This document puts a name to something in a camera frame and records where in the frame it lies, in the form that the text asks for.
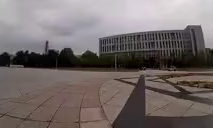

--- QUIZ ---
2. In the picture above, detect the row of dark trees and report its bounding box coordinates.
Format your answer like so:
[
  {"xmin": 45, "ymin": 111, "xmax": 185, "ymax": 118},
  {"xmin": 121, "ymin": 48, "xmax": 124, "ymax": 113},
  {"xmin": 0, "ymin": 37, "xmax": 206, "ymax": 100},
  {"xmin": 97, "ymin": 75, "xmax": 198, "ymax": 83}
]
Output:
[{"xmin": 0, "ymin": 47, "xmax": 213, "ymax": 70}]

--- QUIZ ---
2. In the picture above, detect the large curved pale building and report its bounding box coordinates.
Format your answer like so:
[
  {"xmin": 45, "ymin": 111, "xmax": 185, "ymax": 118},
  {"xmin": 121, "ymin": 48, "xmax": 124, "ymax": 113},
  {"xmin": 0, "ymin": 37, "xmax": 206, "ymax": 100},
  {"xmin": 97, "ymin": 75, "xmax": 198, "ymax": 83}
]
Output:
[{"xmin": 98, "ymin": 24, "xmax": 206, "ymax": 58}]

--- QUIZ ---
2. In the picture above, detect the grey stone paved plaza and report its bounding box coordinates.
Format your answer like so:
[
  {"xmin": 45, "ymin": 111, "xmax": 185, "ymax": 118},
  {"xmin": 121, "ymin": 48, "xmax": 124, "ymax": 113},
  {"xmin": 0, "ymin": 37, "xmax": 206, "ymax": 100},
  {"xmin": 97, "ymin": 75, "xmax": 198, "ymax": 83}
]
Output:
[{"xmin": 0, "ymin": 66, "xmax": 213, "ymax": 128}]

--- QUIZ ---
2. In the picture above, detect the tall thin tower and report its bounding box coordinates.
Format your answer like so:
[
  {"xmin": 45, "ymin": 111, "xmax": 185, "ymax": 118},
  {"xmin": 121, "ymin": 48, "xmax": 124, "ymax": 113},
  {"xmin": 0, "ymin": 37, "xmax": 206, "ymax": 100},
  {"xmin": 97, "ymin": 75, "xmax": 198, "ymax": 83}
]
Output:
[{"xmin": 44, "ymin": 40, "xmax": 49, "ymax": 54}]

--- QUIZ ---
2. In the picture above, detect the vehicle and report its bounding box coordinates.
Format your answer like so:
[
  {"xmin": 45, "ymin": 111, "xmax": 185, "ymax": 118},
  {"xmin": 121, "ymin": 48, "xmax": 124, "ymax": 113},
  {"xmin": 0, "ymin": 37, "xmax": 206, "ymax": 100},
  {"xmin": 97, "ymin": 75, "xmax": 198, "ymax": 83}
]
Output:
[{"xmin": 167, "ymin": 66, "xmax": 178, "ymax": 72}]

